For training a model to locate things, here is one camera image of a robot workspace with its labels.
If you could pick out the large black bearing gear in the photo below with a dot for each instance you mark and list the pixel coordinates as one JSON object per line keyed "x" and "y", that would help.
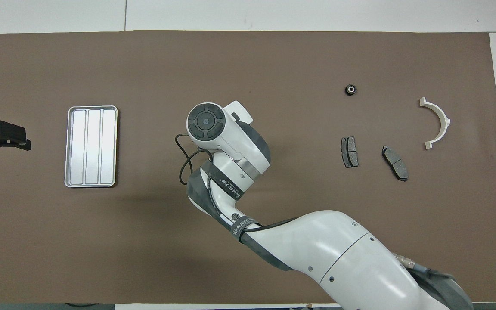
{"x": 350, "y": 89}

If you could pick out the silver metal tray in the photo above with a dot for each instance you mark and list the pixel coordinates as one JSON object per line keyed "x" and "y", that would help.
{"x": 93, "y": 146}

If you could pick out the brown table mat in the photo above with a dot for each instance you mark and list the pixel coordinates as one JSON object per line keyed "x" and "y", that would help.
{"x": 274, "y": 64}

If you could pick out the rectangular dark grey brake pad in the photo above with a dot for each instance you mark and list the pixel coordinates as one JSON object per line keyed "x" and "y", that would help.
{"x": 350, "y": 151}

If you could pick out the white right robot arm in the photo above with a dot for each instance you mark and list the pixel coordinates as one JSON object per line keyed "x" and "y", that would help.
{"x": 338, "y": 249}

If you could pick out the elongated dark grey brake pad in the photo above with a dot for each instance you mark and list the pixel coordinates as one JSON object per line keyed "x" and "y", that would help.
{"x": 395, "y": 163}

